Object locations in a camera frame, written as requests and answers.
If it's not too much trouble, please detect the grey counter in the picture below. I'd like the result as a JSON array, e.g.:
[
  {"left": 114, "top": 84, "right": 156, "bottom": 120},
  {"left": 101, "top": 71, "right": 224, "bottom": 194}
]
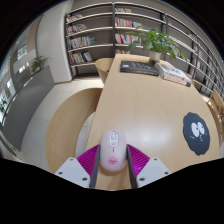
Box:
[{"left": 1, "top": 65, "right": 56, "bottom": 151}]

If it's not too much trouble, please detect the black cartoon-eyed mouse pad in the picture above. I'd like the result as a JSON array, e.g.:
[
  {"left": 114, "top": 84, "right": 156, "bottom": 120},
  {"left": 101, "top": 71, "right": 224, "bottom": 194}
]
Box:
[{"left": 182, "top": 111, "right": 211, "bottom": 157}]

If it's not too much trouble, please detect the black hardcover book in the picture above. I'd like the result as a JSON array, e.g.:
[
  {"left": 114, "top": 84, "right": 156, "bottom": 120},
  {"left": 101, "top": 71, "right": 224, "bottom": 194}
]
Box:
[{"left": 119, "top": 60, "right": 160, "bottom": 77}]

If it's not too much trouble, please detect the tall bookshelf unit with books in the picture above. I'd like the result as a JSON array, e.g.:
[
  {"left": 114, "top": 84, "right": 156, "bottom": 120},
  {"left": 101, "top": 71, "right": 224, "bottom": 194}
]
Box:
[{"left": 64, "top": 1, "right": 224, "bottom": 101}]

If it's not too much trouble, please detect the small distant potted plant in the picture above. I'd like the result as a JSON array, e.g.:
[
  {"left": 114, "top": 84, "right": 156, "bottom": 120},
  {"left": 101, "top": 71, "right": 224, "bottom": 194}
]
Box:
[{"left": 29, "top": 55, "right": 52, "bottom": 75}]

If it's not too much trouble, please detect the leafy plant in white pot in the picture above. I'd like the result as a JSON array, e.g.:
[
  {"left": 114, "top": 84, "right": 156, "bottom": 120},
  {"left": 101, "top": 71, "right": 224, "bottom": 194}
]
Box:
[{"left": 125, "top": 25, "right": 188, "bottom": 64}]

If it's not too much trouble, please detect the white book with red lettering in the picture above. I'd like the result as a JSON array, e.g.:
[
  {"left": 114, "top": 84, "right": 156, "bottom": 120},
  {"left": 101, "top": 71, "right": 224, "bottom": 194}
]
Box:
[{"left": 161, "top": 74, "right": 192, "bottom": 88}]

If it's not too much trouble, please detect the pale pink computer mouse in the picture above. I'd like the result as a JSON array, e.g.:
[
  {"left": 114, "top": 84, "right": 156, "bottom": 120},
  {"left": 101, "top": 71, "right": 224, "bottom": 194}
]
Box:
[{"left": 99, "top": 129, "right": 128, "bottom": 173}]

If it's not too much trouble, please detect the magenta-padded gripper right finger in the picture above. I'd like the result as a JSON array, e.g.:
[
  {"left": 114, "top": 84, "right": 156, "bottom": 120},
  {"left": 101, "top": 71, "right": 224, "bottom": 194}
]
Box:
[{"left": 125, "top": 144, "right": 172, "bottom": 190}]

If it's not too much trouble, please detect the white illustrated book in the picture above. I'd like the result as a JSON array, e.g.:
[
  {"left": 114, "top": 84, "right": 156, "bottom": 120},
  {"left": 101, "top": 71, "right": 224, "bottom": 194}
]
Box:
[{"left": 155, "top": 62, "right": 193, "bottom": 83}]

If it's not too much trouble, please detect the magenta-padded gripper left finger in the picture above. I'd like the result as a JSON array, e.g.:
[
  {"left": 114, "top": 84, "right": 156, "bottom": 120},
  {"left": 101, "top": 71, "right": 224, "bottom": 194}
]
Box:
[{"left": 54, "top": 144, "right": 102, "bottom": 190}]

